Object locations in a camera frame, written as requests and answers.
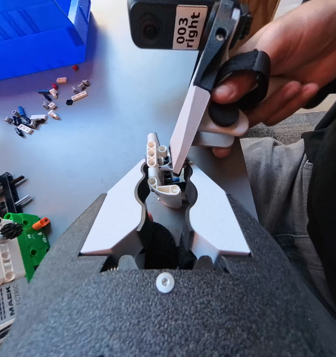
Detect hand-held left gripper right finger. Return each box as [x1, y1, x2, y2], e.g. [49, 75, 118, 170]
[183, 163, 253, 268]

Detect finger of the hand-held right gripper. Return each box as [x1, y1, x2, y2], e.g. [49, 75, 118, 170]
[169, 84, 212, 176]

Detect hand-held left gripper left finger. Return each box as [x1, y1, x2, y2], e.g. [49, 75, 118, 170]
[79, 158, 148, 267]

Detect white lego assembly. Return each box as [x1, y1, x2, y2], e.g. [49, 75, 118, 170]
[144, 133, 189, 209]

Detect orange lego connector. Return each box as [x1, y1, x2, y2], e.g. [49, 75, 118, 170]
[32, 217, 50, 231]

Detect green white lego truck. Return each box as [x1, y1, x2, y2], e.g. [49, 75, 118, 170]
[0, 213, 51, 352]

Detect pile of small lego pieces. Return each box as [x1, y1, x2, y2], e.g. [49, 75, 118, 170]
[3, 64, 91, 138]

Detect person's right hand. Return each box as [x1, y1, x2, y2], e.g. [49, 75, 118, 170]
[211, 4, 336, 128]

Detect person's grey trousers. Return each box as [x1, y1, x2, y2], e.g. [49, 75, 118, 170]
[241, 112, 327, 310]

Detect wooden panel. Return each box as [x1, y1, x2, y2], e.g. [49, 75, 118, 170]
[238, 0, 281, 37]

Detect person's black top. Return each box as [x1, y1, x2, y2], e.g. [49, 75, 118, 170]
[301, 93, 336, 325]

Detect blue plastic bin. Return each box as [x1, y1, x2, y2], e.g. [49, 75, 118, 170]
[0, 0, 91, 83]

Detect dark lego frame assembly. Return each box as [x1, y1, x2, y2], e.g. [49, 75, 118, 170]
[0, 167, 33, 216]

